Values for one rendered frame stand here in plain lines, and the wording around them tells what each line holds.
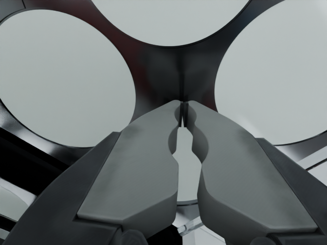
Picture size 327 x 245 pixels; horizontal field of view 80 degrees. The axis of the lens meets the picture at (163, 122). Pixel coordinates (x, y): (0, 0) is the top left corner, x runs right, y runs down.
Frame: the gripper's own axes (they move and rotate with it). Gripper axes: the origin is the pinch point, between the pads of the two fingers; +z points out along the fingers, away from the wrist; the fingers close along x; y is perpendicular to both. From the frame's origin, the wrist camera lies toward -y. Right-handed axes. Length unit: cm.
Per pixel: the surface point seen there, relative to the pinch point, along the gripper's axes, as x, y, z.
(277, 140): 7.5, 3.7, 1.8
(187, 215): 1.5, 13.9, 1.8
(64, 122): -8.8, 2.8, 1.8
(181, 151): 0.3, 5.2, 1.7
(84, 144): -7.7, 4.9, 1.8
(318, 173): 20.2, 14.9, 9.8
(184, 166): 0.6, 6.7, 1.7
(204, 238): 5.3, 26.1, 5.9
